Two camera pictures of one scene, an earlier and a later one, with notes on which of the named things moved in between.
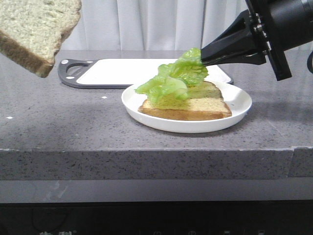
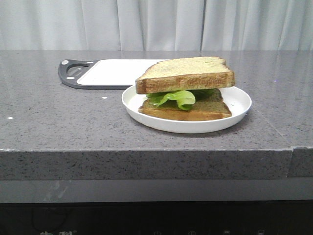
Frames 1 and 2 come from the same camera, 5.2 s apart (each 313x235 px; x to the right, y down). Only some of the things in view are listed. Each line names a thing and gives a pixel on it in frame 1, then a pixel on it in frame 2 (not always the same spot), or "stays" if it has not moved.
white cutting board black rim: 122,73 stays
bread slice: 206,102 stays
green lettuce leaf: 173,81 -> 186,99
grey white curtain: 147,25 stays
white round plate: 235,96 stays
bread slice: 32,31 -> 184,74
